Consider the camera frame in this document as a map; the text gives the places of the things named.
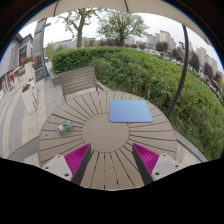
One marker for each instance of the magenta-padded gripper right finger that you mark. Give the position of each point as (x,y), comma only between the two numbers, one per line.
(146,158)

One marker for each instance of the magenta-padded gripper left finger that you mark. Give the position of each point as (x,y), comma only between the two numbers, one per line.
(76,158)

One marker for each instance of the transparent teal computer mouse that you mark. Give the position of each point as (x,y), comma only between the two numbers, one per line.
(65,127)

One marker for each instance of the blue rectangular mouse pad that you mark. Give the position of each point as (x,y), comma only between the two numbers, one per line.
(130,110)

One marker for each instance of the slatted grey-brown patio chair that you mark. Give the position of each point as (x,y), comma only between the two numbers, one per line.
(77,80)

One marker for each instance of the curved black parasol pole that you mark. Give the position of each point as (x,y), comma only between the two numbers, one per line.
(181,73)

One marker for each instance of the tall white planter with greenery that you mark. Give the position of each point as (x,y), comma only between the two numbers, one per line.
(28,70)

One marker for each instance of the grey building with red storefront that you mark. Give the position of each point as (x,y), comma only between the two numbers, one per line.
(15,55)

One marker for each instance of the distant beige apartment buildings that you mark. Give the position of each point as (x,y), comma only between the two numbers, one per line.
(164,37)

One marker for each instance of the tall grey sign pillar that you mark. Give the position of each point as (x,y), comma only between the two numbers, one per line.
(39,40)

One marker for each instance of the thin-leaved bare-trunk tree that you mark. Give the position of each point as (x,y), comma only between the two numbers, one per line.
(79,31)

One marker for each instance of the round leafy green tree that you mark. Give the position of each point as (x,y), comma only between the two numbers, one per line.
(121,23)

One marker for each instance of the beige parasol canopy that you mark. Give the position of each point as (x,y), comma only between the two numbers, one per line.
(100,6)

